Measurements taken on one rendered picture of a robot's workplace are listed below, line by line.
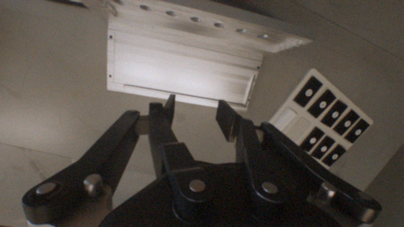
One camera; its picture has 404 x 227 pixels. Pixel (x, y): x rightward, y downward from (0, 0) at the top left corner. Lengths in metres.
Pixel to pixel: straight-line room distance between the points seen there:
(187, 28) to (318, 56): 0.44
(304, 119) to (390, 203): 1.85
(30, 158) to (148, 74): 0.54
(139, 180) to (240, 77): 0.54
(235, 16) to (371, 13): 0.55
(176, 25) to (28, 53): 0.44
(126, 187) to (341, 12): 0.96
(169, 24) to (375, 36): 0.67
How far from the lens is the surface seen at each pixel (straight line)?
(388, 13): 0.83
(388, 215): 2.46
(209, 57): 0.49
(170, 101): 0.17
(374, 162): 1.11
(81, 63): 0.59
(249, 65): 0.52
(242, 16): 0.31
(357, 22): 0.75
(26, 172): 0.89
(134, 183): 0.73
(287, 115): 0.63
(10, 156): 0.88
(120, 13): 0.44
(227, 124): 0.17
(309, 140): 0.74
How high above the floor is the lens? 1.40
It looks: 68 degrees down
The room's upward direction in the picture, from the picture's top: 165 degrees clockwise
